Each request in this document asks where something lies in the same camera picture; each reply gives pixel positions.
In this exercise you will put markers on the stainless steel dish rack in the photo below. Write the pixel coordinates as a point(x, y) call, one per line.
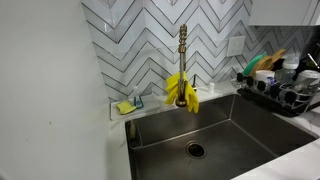
point(290, 98)

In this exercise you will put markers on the white sink-side tray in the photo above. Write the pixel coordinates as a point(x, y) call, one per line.
point(150, 105)

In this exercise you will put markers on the clear soap bottle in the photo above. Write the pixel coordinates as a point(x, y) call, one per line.
point(138, 100)

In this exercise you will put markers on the yellow rubber gloves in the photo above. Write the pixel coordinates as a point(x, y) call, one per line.
point(191, 96)

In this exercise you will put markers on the small black dispenser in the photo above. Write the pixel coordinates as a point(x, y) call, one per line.
point(194, 83)

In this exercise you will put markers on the gold spring faucet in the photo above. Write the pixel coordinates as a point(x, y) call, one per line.
point(182, 60)

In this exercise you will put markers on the yellow sponge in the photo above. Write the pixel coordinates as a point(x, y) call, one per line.
point(126, 107)

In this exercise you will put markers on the sink caddy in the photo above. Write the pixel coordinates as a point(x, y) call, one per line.
point(133, 131)

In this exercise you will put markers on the small white shaker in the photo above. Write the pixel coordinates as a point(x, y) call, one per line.
point(211, 88)

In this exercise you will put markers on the sink drain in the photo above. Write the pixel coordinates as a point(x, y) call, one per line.
point(196, 150)

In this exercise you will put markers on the stainless steel sink basin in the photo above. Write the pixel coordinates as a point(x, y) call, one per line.
point(233, 140)

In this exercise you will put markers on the green plate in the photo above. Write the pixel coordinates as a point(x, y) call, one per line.
point(253, 63)

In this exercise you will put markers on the white mug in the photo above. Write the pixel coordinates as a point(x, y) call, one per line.
point(263, 76)

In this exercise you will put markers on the round wooden plate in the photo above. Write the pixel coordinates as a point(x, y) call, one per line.
point(261, 66)

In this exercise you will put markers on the wooden cutting board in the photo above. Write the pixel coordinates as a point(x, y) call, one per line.
point(276, 58)

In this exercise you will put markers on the clear baby bottle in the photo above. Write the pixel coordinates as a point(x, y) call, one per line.
point(287, 71)

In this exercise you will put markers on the white upper cabinet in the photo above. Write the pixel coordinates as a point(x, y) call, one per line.
point(283, 11)

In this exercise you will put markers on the white bowl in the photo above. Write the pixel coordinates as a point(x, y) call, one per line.
point(308, 78)

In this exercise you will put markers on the black utensil caddy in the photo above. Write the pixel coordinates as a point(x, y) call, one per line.
point(310, 50)

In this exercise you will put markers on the white wall outlet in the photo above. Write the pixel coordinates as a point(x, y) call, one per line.
point(236, 46)

